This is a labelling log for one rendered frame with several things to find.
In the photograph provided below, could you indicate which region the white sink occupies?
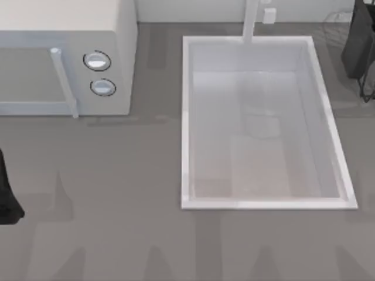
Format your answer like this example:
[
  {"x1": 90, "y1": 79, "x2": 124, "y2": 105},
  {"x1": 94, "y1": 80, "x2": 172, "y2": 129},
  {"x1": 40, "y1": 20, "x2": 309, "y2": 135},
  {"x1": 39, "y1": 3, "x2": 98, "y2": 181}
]
[{"x1": 180, "y1": 35, "x2": 359, "y2": 210}]

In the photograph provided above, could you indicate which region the pale microwave oven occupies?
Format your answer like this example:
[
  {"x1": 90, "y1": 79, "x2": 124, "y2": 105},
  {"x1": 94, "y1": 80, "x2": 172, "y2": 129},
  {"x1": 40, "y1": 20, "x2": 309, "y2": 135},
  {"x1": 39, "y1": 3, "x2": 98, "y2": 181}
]
[{"x1": 0, "y1": 0, "x2": 139, "y2": 117}]

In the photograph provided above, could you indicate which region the small microwave knob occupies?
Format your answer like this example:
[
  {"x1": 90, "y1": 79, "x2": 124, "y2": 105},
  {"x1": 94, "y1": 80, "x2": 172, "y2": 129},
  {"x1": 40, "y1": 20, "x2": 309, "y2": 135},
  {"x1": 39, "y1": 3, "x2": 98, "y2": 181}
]
[{"x1": 89, "y1": 78, "x2": 117, "y2": 97}]

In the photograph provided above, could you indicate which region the large microwave knob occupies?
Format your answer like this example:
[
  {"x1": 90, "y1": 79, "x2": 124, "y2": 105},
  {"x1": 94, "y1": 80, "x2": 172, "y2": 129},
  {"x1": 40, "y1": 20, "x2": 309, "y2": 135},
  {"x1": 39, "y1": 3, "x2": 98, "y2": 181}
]
[{"x1": 83, "y1": 50, "x2": 113, "y2": 72}]

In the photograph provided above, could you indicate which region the tall white tap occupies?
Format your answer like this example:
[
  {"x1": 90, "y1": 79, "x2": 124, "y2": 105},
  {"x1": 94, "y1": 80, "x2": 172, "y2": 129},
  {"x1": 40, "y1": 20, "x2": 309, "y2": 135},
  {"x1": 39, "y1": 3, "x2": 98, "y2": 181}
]
[{"x1": 241, "y1": 0, "x2": 260, "y2": 44}]

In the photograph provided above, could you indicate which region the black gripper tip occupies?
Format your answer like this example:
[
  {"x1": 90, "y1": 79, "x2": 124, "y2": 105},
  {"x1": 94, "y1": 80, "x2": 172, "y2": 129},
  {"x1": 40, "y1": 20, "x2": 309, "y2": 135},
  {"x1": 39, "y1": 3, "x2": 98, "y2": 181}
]
[{"x1": 0, "y1": 148, "x2": 25, "y2": 226}]

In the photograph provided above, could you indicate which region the microwave door handle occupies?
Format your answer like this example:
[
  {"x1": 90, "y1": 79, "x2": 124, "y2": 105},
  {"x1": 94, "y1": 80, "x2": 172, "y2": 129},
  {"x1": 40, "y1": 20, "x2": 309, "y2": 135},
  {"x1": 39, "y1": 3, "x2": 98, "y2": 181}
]
[{"x1": 50, "y1": 47, "x2": 80, "y2": 119}]

